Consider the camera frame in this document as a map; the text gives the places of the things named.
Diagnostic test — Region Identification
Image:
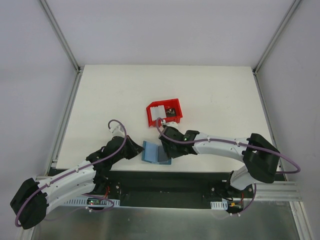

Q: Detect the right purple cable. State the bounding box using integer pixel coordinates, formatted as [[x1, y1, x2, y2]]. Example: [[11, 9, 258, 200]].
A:
[[155, 117, 301, 221]]

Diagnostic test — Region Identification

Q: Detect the aluminium frame post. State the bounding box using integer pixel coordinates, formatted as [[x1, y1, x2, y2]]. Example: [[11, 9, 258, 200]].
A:
[[252, 0, 304, 76], [38, 0, 82, 73]]

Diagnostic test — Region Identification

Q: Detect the white cable duct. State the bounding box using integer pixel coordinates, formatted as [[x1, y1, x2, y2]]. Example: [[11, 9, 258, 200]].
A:
[[62, 196, 121, 208], [210, 200, 228, 211]]

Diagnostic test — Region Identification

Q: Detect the right white cable duct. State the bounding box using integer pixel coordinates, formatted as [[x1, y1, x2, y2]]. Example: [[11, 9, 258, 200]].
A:
[[210, 200, 228, 211]]

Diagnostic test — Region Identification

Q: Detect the black card lying in bin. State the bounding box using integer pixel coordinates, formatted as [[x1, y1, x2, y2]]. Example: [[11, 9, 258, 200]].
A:
[[165, 107, 177, 118]]

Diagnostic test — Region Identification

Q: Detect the left white cable duct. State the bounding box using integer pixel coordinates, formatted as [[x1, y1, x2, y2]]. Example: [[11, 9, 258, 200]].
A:
[[62, 196, 121, 208]]

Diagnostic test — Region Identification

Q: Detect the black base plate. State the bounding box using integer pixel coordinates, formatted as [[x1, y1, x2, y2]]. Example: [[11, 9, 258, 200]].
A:
[[91, 170, 253, 209]]

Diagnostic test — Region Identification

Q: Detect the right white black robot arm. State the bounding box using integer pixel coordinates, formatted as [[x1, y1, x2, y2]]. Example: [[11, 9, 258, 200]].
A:
[[159, 126, 280, 198]]

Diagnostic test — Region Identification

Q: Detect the red plastic bin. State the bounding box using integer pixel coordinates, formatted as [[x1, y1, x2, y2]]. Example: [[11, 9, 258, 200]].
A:
[[146, 98, 183, 127]]

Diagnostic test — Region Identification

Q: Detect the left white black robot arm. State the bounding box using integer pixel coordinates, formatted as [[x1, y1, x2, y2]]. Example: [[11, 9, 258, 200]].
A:
[[10, 136, 144, 230]]

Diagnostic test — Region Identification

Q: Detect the blue leather card holder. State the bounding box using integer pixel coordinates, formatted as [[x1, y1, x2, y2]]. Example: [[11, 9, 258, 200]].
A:
[[141, 141, 172, 165]]

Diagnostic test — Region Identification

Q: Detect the right aluminium frame post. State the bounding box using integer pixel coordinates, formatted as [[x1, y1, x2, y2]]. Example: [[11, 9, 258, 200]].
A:
[[252, 0, 304, 76]]

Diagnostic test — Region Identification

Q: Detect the left aluminium frame post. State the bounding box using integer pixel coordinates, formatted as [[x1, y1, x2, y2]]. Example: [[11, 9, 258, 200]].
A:
[[38, 0, 82, 73]]

